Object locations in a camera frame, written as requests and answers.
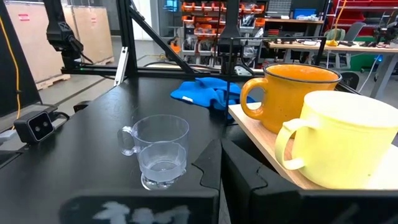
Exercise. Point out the rack with orange bins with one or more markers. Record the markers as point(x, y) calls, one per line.
point(205, 28)

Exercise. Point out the wooden top desk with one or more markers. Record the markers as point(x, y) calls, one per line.
point(357, 48)

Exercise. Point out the large cardboard box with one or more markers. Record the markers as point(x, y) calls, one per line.
point(93, 34)
point(31, 46)

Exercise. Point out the pale yellow mug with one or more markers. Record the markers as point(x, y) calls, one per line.
point(342, 146)

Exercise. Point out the black table camera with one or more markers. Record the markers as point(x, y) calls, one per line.
point(35, 126)

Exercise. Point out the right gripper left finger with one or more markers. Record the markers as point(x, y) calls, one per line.
point(174, 205)

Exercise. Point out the orange speckled mug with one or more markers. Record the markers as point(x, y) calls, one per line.
point(289, 99)

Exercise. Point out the black upright panel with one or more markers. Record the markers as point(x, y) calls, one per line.
point(26, 46)

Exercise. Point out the blue cloth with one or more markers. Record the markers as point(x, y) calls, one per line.
point(205, 91)

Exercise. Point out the red storage rack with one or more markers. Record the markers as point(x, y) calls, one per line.
point(357, 9)

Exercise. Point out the grey office chair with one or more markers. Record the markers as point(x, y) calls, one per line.
point(354, 31)

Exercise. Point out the blue storage bin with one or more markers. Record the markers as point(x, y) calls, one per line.
point(304, 13)

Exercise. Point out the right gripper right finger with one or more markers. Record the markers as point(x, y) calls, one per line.
point(295, 205)

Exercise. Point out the wooden shelf with black legs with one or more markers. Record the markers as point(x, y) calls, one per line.
point(258, 133)

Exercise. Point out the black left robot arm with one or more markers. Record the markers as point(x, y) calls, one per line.
point(62, 31)

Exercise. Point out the clear plastic cup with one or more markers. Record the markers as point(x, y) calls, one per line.
point(161, 149)

